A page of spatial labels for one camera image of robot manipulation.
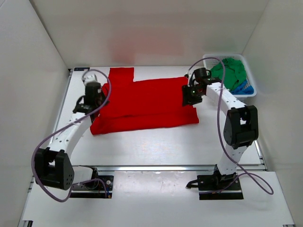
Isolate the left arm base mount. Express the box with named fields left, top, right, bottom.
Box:
left=70, top=166, right=114, bottom=199

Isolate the white plastic basket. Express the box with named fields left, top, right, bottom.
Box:
left=203, top=53, right=257, bottom=100

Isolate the blue t shirt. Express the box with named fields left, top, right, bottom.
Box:
left=231, top=80, right=254, bottom=95

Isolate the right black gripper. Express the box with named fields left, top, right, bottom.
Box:
left=182, top=84, right=204, bottom=107

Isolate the green t shirt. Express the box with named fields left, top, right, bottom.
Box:
left=210, top=58, right=246, bottom=91

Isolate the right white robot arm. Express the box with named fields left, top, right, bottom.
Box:
left=182, top=68, right=258, bottom=190

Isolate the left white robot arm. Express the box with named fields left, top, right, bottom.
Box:
left=34, top=82, right=106, bottom=190

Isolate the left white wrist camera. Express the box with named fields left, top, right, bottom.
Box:
left=81, top=72, right=98, bottom=86

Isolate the dark label sticker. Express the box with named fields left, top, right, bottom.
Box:
left=73, top=67, right=90, bottom=71

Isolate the red t shirt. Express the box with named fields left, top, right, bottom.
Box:
left=90, top=68, right=199, bottom=135

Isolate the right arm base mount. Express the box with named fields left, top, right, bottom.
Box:
left=186, top=170, right=244, bottom=201

